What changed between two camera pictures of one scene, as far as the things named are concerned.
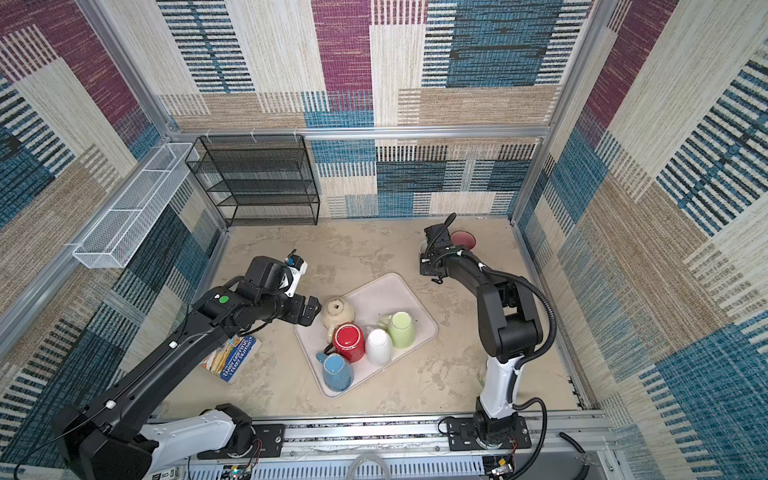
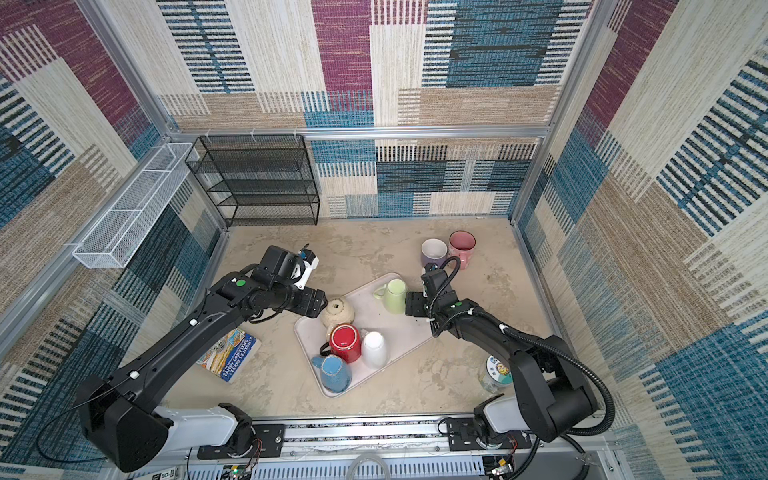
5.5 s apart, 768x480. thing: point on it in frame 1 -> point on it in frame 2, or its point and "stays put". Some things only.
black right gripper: [424, 268] -> [413, 301]
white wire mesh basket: [123, 233] stays put
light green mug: [401, 327] -> [392, 295]
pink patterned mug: [463, 238] stays put
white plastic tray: [387, 294] stays put
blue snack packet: [229, 361] stays put
